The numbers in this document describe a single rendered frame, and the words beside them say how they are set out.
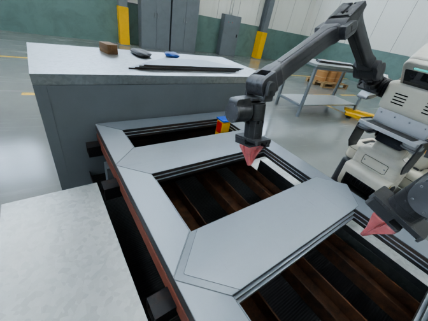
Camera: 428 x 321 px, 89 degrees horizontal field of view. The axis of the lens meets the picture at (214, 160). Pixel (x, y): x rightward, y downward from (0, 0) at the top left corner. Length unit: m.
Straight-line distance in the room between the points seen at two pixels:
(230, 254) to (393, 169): 0.96
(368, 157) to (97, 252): 1.25
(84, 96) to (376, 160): 1.38
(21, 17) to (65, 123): 8.40
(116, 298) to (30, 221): 0.36
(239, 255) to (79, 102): 0.87
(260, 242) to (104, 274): 0.40
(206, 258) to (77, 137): 0.82
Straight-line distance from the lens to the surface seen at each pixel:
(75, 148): 1.18
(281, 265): 0.63
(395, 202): 0.53
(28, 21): 9.45
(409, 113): 1.29
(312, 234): 0.73
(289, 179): 1.22
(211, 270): 0.55
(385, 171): 1.35
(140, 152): 0.88
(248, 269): 0.57
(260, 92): 0.65
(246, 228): 0.64
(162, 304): 0.59
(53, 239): 0.77
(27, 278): 0.72
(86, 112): 1.11
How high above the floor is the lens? 1.32
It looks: 33 degrees down
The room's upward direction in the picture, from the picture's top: 11 degrees clockwise
